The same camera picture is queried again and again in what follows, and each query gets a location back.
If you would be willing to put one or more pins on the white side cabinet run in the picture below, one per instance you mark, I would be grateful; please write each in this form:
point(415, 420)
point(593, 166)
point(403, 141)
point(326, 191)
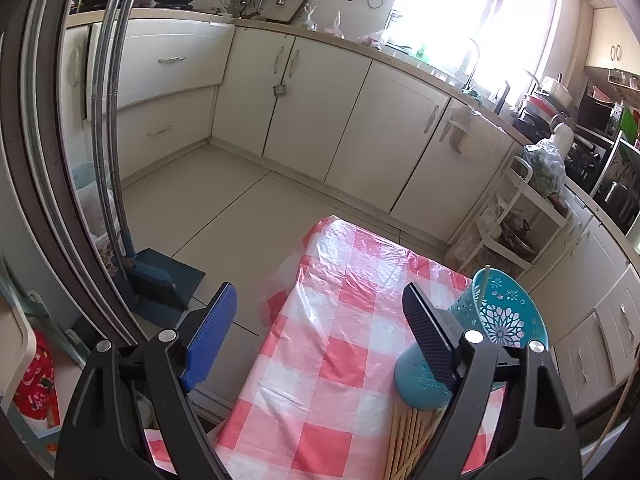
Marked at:
point(595, 280)

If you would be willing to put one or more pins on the white trolley cart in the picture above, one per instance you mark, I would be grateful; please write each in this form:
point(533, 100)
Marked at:
point(515, 210)

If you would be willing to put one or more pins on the plastic bag of greens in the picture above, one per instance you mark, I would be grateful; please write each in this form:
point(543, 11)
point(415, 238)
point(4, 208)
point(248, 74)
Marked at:
point(545, 167)

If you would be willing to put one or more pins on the clear plastic bag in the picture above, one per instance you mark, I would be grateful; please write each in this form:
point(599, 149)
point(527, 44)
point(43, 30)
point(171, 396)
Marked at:
point(335, 27)
point(372, 40)
point(311, 19)

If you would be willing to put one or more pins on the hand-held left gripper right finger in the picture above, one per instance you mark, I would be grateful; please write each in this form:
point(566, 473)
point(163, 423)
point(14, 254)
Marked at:
point(430, 340)

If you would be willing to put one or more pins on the white plastic bag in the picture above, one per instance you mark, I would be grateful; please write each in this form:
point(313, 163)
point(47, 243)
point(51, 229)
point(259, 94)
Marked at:
point(92, 200)

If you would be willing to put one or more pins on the white wall cabinet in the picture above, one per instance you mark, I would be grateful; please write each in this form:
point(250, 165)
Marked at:
point(615, 42)

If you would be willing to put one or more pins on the white jug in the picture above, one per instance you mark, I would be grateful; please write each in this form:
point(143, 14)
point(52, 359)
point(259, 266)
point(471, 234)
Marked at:
point(562, 137)

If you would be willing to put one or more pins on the white drawer cabinet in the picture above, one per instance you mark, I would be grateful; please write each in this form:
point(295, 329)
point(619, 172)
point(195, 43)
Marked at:
point(170, 85)

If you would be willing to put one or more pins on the rack of bowls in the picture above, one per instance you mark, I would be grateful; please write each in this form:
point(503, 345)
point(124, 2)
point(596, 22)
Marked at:
point(542, 105)

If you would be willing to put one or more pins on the metal faucet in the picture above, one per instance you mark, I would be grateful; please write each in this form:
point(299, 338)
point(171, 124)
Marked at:
point(472, 60)

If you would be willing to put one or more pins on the small hanging metal strainer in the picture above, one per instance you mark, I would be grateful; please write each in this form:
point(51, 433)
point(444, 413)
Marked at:
point(279, 90)

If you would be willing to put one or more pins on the black microwave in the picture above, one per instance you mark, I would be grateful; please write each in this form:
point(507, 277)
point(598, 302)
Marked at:
point(597, 112)

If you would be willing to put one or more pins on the white door cabinet run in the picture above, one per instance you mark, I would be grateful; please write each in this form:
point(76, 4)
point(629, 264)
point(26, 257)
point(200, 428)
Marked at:
point(320, 110)

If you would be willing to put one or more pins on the red floral cushion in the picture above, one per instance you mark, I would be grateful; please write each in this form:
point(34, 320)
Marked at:
point(35, 380)

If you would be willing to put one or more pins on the blue broom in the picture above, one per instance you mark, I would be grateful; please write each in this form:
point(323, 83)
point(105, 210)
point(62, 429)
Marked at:
point(155, 280)

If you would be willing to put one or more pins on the pink checkered plastic tablecloth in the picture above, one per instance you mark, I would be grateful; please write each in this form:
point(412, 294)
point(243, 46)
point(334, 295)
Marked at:
point(325, 360)

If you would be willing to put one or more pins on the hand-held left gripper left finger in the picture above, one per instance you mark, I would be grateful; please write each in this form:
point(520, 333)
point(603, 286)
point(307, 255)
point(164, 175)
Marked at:
point(210, 335)

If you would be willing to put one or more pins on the kitchen window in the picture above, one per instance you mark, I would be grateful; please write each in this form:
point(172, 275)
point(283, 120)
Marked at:
point(475, 15)

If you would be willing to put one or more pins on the black oven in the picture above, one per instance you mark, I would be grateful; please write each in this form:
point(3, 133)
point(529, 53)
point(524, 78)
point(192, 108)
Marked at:
point(610, 185)

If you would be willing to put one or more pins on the teal perforated utensil holder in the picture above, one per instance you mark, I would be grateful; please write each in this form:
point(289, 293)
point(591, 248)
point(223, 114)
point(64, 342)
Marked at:
point(505, 310)

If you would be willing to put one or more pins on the green bottle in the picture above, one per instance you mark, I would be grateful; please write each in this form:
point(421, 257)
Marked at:
point(420, 51)

